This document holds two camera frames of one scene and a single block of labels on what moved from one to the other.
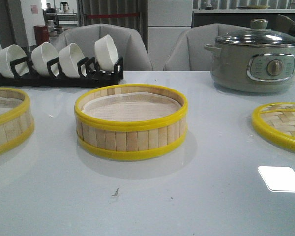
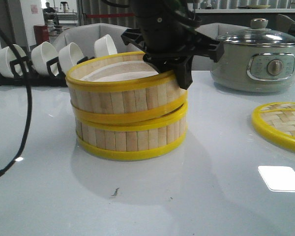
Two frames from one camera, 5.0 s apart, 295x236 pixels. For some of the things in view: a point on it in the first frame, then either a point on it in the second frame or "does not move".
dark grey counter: (243, 20) does not move
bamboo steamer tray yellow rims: (12, 123) → (123, 88)
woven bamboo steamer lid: (283, 123) does not move
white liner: (0, 105) → (121, 71)
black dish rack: (89, 74) does not move
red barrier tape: (103, 15) does not move
